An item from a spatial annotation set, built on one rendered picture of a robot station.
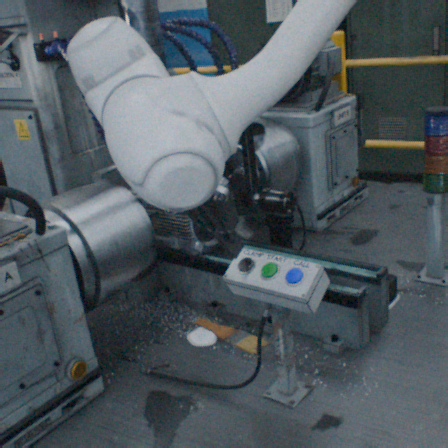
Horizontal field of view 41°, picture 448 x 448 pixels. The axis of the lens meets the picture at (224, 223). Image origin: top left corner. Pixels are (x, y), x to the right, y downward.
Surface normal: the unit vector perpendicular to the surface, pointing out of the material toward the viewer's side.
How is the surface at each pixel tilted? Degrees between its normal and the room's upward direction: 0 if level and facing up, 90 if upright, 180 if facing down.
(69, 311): 90
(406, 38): 90
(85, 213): 36
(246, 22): 90
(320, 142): 90
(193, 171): 113
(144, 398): 0
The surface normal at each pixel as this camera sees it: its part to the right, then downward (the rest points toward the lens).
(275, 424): -0.11, -0.92
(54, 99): 0.78, 0.15
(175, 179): 0.22, 0.65
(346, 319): -0.62, 0.36
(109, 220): 0.53, -0.47
